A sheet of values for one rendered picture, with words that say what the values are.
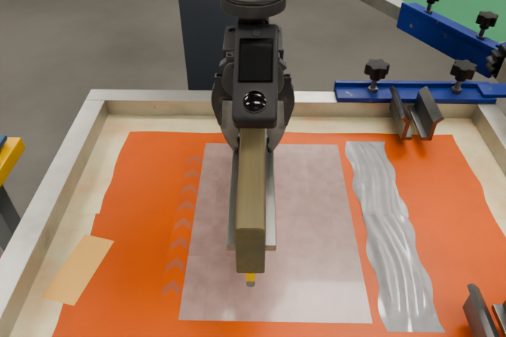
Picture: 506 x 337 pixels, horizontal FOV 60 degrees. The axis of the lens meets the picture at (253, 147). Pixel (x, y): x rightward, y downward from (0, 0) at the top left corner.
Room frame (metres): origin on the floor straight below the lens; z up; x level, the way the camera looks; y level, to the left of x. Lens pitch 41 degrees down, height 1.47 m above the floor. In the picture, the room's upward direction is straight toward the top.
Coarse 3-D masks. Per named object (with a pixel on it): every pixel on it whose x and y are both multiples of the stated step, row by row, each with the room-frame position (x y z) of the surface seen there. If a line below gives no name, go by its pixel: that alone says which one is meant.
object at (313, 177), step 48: (144, 144) 0.61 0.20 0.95; (192, 144) 0.61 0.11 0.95; (288, 144) 0.61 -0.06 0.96; (336, 144) 0.61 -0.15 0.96; (432, 144) 0.61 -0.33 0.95; (144, 192) 0.49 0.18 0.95; (288, 192) 0.49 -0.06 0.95; (336, 192) 0.49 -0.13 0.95; (432, 192) 0.49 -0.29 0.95; (480, 192) 0.49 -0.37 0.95
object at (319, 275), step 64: (128, 256) 0.37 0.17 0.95; (192, 256) 0.37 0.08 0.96; (320, 256) 0.37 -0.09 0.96; (448, 256) 0.37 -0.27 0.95; (64, 320) 0.27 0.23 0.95; (128, 320) 0.27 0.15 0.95; (192, 320) 0.27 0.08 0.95; (256, 320) 0.27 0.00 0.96; (320, 320) 0.27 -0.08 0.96; (448, 320) 0.27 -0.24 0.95
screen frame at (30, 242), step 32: (96, 96) 0.71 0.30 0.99; (128, 96) 0.71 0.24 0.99; (160, 96) 0.71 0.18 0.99; (192, 96) 0.71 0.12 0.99; (320, 96) 0.71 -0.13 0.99; (96, 128) 0.63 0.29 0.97; (480, 128) 0.65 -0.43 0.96; (64, 160) 0.53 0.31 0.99; (64, 192) 0.47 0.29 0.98; (32, 224) 0.40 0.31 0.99; (32, 256) 0.35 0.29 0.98; (0, 288) 0.30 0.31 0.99; (0, 320) 0.26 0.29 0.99
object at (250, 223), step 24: (240, 144) 0.39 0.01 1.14; (264, 144) 0.39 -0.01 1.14; (240, 168) 0.35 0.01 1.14; (264, 168) 0.35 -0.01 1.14; (240, 192) 0.31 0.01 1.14; (264, 192) 0.32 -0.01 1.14; (240, 216) 0.28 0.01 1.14; (264, 216) 0.28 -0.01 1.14; (240, 240) 0.27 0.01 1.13; (264, 240) 0.27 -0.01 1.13; (240, 264) 0.27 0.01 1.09; (264, 264) 0.27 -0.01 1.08
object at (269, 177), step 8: (272, 152) 0.45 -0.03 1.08; (232, 160) 0.43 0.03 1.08; (272, 160) 0.43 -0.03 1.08; (232, 168) 0.42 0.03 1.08; (272, 168) 0.42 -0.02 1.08; (232, 176) 0.40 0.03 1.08; (272, 176) 0.40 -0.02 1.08; (232, 184) 0.39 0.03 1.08; (272, 184) 0.39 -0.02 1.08; (232, 192) 0.37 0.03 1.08; (272, 192) 0.37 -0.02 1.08; (232, 200) 0.36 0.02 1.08; (272, 200) 0.36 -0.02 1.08; (232, 208) 0.35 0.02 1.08; (272, 208) 0.35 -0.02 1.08; (232, 216) 0.34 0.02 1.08; (272, 216) 0.34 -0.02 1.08; (232, 224) 0.32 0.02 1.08; (272, 224) 0.32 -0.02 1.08; (232, 232) 0.31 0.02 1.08; (272, 232) 0.31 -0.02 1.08; (232, 240) 0.30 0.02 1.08; (272, 240) 0.30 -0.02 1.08; (232, 248) 0.30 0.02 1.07; (272, 248) 0.30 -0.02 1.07
